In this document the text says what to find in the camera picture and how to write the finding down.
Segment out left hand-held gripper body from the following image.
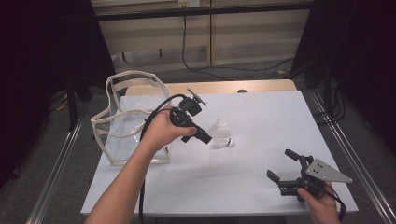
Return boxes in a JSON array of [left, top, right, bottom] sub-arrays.
[[169, 88, 208, 144]]

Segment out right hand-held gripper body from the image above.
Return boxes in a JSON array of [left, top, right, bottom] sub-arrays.
[[279, 154, 354, 203]]

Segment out white shuttlecock with blue band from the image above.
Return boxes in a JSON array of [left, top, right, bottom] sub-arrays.
[[207, 118, 235, 149]]

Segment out transparent bag with beige trim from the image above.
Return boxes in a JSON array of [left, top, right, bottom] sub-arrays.
[[90, 70, 173, 167]]

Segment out person's left hand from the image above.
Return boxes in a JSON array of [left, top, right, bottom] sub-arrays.
[[140, 105, 199, 154]]

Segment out person's right hand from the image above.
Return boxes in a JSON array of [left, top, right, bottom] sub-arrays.
[[297, 181, 343, 224]]

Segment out black metal stand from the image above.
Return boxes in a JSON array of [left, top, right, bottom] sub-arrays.
[[303, 59, 334, 108], [65, 73, 92, 132]]

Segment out long wooden counter desk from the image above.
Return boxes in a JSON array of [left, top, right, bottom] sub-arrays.
[[92, 0, 314, 67]]

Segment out dark curtain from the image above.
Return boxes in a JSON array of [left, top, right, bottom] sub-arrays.
[[0, 0, 117, 188], [290, 0, 396, 153]]

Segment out metal floor rail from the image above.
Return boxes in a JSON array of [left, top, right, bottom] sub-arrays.
[[309, 90, 396, 224], [26, 116, 85, 224]]

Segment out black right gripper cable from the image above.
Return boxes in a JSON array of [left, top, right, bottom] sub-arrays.
[[317, 181, 347, 222]]

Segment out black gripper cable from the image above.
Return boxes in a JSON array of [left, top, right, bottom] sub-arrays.
[[138, 93, 190, 224], [317, 181, 347, 222]]

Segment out black floor cables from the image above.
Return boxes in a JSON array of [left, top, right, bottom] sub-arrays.
[[316, 78, 347, 126]]

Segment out black power cable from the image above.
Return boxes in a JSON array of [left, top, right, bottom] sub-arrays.
[[181, 7, 295, 81]]

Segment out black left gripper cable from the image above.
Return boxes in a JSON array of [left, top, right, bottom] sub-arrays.
[[138, 93, 190, 224]]

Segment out white wall socket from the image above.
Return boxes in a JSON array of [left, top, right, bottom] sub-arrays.
[[177, 0, 201, 8]]

